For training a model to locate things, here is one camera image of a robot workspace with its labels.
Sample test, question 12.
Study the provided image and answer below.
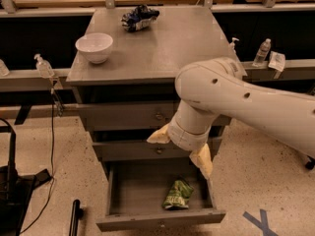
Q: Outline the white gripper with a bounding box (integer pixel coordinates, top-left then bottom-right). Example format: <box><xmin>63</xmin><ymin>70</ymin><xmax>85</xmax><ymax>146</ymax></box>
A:
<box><xmin>147</xmin><ymin>100</ymin><xmax>219</xmax><ymax>180</ymax></box>

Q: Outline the green jalapeno chip bag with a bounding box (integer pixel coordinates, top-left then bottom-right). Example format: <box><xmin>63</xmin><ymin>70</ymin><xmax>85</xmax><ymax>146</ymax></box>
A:
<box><xmin>162</xmin><ymin>178</ymin><xmax>194</xmax><ymax>209</ymax></box>

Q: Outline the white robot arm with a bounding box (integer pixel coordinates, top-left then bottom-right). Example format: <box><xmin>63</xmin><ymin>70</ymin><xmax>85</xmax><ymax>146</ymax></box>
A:
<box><xmin>148</xmin><ymin>57</ymin><xmax>315</xmax><ymax>178</ymax></box>

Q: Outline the grey open bottom drawer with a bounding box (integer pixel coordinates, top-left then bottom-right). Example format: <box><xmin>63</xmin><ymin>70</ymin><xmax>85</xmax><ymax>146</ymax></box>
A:
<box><xmin>96</xmin><ymin>157</ymin><xmax>225</xmax><ymax>232</ymax></box>

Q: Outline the grey middle drawer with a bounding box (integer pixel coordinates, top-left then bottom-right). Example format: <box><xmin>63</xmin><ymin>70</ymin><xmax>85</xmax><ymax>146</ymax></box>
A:
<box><xmin>92</xmin><ymin>136</ymin><xmax>223</xmax><ymax>162</ymax></box>

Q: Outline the grey top drawer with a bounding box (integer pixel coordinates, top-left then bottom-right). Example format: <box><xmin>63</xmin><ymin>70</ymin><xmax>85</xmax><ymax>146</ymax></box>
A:
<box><xmin>77</xmin><ymin>100</ymin><xmax>232</xmax><ymax>132</ymax></box>

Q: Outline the grey drawer cabinet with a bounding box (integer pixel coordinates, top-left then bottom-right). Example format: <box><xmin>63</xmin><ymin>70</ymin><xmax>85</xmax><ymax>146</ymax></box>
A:
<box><xmin>66</xmin><ymin>5</ymin><xmax>248</xmax><ymax>169</ymax></box>

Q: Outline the blue crumpled chip bag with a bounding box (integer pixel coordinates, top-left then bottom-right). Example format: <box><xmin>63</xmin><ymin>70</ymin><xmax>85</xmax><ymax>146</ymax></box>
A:
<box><xmin>121</xmin><ymin>5</ymin><xmax>159</xmax><ymax>32</ymax></box>

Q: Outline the blue tape cross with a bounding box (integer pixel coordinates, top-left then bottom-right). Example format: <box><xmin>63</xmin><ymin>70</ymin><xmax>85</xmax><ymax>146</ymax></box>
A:
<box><xmin>243</xmin><ymin>209</ymin><xmax>279</xmax><ymax>236</ymax></box>

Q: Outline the clear pump bottle behind cabinet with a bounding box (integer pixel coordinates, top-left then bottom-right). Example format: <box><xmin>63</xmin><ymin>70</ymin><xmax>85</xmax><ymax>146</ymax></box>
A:
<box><xmin>229</xmin><ymin>37</ymin><xmax>239</xmax><ymax>53</ymax></box>

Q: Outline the black bar on floor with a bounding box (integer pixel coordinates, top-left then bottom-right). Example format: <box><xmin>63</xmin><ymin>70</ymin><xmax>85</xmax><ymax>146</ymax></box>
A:
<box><xmin>69</xmin><ymin>200</ymin><xmax>84</xmax><ymax>236</ymax></box>

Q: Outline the white packet on ledge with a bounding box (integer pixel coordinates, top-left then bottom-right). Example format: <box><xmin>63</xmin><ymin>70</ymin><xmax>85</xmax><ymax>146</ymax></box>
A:
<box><xmin>268</xmin><ymin>51</ymin><xmax>285</xmax><ymax>72</ymax></box>

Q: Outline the clear water bottle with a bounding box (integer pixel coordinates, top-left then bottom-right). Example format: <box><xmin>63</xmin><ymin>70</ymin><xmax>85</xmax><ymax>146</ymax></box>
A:
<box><xmin>253</xmin><ymin>38</ymin><xmax>271</xmax><ymax>67</ymax></box>

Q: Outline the black wheeled stand leg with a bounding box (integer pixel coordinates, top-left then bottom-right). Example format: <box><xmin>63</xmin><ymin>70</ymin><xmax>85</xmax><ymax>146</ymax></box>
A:
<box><xmin>305</xmin><ymin>157</ymin><xmax>315</xmax><ymax>170</ymax></box>

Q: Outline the white ceramic bowl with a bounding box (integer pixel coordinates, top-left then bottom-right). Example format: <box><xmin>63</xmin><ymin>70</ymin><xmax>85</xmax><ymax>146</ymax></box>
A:
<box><xmin>75</xmin><ymin>32</ymin><xmax>113</xmax><ymax>64</ymax></box>

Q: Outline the clear sanitizer pump bottle left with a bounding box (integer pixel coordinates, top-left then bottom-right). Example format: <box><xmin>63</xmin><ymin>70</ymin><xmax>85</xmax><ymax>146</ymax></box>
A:
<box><xmin>34</xmin><ymin>54</ymin><xmax>54</xmax><ymax>79</ymax></box>

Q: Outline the black stand base left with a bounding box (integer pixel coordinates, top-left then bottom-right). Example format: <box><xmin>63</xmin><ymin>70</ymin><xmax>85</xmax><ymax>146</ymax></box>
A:
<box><xmin>0</xmin><ymin>119</ymin><xmax>52</xmax><ymax>236</ymax></box>

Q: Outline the black hanging cable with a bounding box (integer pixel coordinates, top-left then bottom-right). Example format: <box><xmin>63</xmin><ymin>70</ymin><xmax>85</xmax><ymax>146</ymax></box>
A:
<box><xmin>19</xmin><ymin>77</ymin><xmax>65</xmax><ymax>235</ymax></box>

